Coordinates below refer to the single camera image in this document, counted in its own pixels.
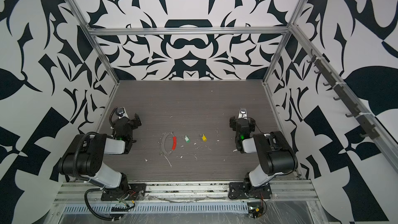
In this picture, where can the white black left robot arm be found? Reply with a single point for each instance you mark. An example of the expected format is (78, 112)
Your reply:
(84, 158)

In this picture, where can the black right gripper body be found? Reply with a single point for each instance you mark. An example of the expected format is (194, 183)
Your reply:
(235, 122)

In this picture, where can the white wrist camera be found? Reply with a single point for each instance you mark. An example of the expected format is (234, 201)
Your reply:
(242, 113)
(121, 112)

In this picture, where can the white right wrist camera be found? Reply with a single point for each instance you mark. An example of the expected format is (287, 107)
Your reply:
(242, 113)

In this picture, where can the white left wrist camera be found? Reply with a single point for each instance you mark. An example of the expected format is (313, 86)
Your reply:
(121, 112)

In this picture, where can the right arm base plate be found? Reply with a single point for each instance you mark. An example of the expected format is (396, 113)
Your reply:
(240, 191)

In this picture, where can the white slotted cable duct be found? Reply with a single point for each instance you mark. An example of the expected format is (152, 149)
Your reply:
(174, 208)

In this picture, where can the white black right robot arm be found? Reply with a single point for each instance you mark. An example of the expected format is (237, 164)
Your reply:
(276, 156)

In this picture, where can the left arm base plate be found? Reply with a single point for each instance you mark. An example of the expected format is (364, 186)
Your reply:
(131, 192)

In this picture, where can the black wall hook rail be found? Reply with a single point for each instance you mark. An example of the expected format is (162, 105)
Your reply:
(346, 95)

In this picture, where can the aluminium frame corner post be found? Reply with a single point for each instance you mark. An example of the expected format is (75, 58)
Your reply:
(78, 14)

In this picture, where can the aluminium frame top crossbar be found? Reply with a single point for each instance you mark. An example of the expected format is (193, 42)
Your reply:
(187, 31)

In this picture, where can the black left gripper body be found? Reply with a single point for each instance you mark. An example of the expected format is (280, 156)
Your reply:
(132, 125)

